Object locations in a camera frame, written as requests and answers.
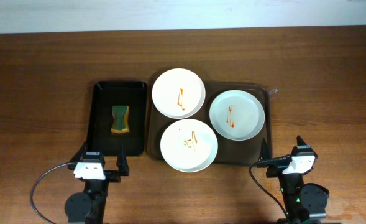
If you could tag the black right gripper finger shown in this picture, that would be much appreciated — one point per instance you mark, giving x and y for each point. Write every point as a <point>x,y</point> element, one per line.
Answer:
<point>265,153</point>
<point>301,142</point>

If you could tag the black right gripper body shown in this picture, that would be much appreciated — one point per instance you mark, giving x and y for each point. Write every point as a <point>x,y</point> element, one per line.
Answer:
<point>274,172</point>

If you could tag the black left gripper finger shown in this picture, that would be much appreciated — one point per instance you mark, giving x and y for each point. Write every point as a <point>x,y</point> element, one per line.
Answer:
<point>78,156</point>
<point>123,167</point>

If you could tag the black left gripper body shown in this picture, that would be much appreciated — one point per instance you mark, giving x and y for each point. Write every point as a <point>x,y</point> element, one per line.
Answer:
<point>112,177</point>

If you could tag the green yellow sponge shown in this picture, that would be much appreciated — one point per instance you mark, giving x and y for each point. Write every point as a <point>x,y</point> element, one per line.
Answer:
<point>120,114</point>

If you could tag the white plate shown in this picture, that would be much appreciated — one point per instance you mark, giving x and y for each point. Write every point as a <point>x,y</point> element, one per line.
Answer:
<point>178,93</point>
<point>189,145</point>
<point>237,115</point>

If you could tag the white plate bottom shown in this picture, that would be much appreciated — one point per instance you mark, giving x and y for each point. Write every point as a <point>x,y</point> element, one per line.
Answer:
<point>189,145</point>

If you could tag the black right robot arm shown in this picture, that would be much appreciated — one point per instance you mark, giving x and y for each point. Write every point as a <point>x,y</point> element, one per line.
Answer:
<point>304,203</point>

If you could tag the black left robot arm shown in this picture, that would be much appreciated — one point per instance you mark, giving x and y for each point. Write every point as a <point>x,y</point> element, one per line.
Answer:
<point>88,206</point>

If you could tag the large brown tray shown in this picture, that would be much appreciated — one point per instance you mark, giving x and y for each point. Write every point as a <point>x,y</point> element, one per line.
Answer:
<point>240,153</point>

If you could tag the small black tray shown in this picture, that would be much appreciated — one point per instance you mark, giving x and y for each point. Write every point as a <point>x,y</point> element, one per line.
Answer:
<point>110,93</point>

